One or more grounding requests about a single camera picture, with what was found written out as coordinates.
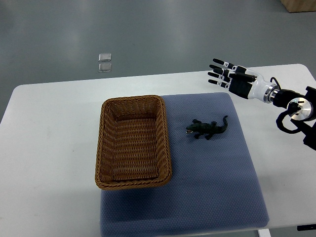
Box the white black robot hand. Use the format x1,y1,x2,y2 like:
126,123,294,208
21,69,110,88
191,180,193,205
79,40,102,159
208,58,280,103

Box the dark green toy crocodile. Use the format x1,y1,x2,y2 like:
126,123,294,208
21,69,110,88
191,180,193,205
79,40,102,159
186,116,228,140

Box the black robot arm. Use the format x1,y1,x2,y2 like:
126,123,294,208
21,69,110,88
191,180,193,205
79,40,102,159
270,86,316,150

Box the brown wicker basket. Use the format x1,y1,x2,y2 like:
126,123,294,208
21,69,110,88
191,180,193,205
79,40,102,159
95,95,172,191

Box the wooden box corner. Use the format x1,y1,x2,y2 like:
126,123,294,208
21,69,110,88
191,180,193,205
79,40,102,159
280,0,316,13

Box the blue grey fabric mat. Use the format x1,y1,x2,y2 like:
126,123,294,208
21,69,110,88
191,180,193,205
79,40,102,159
100,92,269,237

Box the lower metal floor plate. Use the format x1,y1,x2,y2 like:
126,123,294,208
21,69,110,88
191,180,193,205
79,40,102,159
98,62,112,73

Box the metal floor plate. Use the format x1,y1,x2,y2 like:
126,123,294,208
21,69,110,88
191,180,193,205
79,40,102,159
98,53,112,62
98,62,112,73

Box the upper metal floor plate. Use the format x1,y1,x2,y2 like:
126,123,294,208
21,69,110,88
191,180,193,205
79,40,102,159
98,53,112,62

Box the white table leg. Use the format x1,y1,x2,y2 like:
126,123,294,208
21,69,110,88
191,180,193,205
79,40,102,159
257,229,271,237

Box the black table control panel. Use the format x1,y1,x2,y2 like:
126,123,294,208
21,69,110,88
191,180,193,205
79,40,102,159
297,224,316,231

